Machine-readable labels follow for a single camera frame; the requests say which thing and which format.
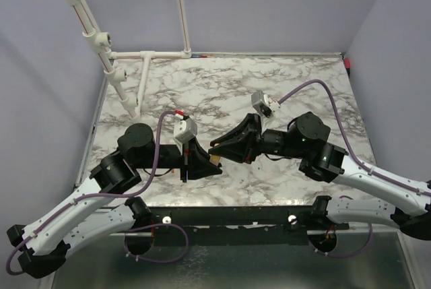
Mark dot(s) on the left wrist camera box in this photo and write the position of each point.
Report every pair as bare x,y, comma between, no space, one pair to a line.
184,131

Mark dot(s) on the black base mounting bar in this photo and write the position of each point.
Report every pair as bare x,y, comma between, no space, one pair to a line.
240,225

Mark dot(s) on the white PVC pipe frame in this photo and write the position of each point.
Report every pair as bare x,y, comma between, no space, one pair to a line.
101,43

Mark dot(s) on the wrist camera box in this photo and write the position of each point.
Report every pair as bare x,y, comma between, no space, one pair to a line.
264,104
184,131

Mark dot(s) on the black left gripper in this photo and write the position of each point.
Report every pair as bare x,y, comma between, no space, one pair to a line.
198,164

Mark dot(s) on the aluminium rail frame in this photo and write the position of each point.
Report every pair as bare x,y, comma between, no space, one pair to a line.
339,211

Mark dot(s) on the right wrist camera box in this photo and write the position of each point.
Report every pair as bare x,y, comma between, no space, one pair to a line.
264,104

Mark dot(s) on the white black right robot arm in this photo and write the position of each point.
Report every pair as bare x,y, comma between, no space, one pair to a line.
397,201

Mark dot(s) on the pink orange-tipped marker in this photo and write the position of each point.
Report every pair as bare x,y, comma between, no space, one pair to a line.
215,159

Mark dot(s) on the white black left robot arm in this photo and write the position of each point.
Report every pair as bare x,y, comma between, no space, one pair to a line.
43,246

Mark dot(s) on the red black corner clamp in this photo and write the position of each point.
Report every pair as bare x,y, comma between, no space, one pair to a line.
347,65

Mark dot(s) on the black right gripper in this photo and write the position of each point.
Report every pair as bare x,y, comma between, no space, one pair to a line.
240,144

